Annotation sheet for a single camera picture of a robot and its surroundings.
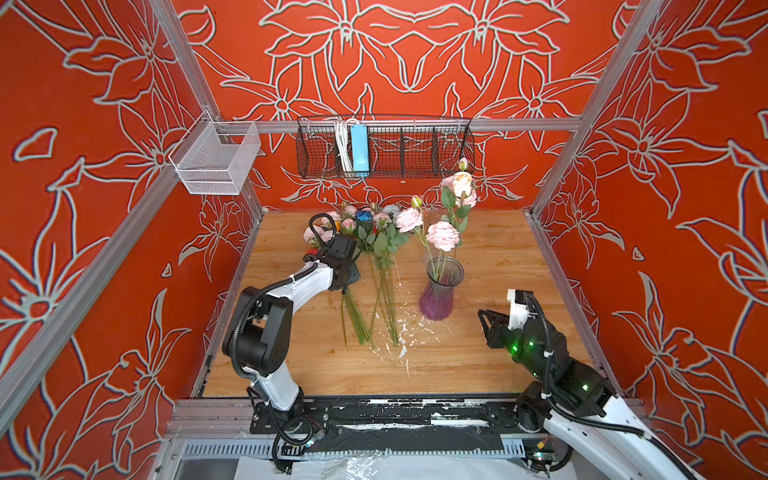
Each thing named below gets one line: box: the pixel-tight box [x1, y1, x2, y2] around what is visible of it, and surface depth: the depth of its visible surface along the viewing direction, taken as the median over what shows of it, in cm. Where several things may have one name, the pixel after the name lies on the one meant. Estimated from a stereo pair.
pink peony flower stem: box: [427, 221, 460, 281], surface depth 72 cm
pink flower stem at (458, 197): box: [440, 158, 478, 250], surface depth 70 cm
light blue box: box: [351, 124, 370, 177], surface depth 91 cm
